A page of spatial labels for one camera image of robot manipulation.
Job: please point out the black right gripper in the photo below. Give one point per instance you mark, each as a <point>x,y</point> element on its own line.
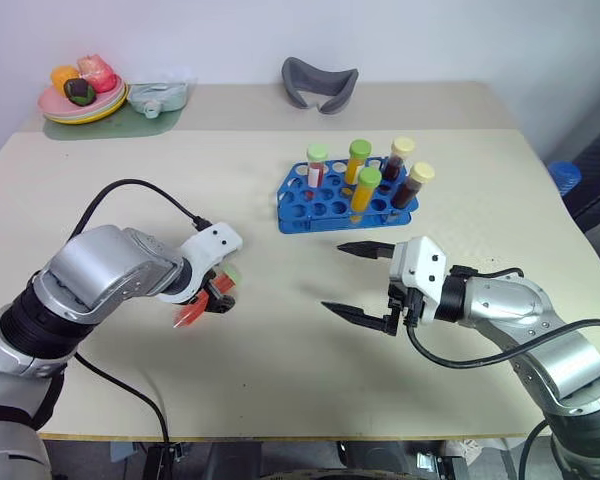
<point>397,305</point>

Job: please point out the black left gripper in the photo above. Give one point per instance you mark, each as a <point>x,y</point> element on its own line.
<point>209,291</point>

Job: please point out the red test tube green cap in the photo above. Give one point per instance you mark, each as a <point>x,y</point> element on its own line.
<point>192,311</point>

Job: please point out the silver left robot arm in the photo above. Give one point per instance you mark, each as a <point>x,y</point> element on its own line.
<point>105,265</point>

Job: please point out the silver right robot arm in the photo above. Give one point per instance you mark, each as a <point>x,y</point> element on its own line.
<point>555,350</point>

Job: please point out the blue test tube rack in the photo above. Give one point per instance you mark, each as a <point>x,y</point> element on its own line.
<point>325,207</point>

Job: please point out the orange test tube green cap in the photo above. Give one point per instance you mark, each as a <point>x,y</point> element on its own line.
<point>364,192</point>

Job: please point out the yellow test tube green cap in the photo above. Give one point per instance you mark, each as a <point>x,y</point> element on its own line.
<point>356,160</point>

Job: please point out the dark red tube yellow cap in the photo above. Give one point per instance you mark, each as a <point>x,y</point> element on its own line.
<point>395,162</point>
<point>409,192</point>

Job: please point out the labelled red tube green cap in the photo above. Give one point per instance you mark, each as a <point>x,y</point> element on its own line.
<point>316,170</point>

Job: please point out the green table mat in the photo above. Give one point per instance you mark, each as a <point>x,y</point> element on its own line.
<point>145,126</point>

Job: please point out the grey curved foam face pad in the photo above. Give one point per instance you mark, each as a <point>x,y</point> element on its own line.
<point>305,82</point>

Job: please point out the stack of coloured plates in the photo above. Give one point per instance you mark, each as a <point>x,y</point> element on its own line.
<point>111,111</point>

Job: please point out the blue ribbed round object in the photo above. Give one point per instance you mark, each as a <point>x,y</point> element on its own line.
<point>565,177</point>

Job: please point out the light green plate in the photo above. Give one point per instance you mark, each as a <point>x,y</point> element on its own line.
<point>75,117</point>

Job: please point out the dark green brown toy ball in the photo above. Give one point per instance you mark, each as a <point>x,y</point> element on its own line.
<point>78,91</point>

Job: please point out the pink toy food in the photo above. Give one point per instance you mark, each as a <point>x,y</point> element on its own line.
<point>97,72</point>

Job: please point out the pink plate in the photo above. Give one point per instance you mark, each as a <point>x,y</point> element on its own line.
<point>52,101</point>

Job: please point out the orange toy food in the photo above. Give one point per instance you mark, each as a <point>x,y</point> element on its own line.
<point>62,77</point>

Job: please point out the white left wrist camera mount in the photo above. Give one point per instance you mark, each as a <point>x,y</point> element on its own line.
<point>215,245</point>

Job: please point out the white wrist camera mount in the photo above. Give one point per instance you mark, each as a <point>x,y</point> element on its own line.
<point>215,245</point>
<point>420,265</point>

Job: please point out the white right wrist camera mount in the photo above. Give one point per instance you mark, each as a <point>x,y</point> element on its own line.
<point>420,265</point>

